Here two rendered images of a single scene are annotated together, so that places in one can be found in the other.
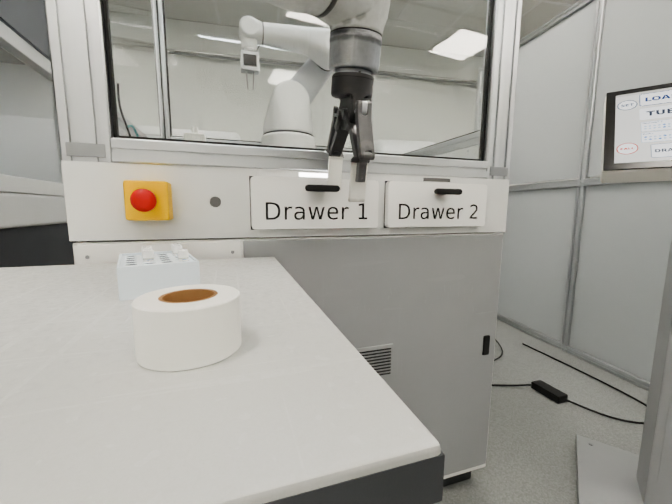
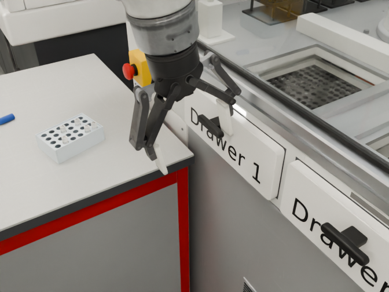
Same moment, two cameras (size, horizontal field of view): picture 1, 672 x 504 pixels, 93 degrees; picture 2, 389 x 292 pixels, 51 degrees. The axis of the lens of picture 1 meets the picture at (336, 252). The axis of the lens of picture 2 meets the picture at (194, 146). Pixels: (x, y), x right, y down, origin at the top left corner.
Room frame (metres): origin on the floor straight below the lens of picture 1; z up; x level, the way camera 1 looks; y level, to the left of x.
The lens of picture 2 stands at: (0.51, -0.56, 1.33)
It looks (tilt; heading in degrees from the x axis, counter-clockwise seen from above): 38 degrees down; 76
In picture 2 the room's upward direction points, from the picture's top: straight up
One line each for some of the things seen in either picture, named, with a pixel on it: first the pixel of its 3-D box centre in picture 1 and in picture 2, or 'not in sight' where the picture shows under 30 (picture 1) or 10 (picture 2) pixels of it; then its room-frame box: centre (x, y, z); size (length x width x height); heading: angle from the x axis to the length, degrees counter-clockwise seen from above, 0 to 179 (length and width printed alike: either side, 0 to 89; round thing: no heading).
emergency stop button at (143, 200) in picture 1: (144, 200); (129, 70); (0.57, 0.34, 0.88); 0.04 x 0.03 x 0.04; 108
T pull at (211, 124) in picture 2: (321, 188); (215, 124); (0.69, 0.03, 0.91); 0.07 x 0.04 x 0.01; 108
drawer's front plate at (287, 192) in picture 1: (317, 203); (226, 133); (0.72, 0.04, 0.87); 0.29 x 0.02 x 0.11; 108
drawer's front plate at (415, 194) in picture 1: (437, 205); (358, 246); (0.82, -0.26, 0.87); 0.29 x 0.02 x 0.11; 108
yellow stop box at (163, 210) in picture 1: (149, 200); (142, 67); (0.60, 0.35, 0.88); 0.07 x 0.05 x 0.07; 108
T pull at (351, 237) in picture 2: (445, 191); (350, 239); (0.79, -0.27, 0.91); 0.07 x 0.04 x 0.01; 108
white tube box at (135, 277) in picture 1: (157, 271); (70, 137); (0.41, 0.24, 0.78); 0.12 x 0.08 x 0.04; 33
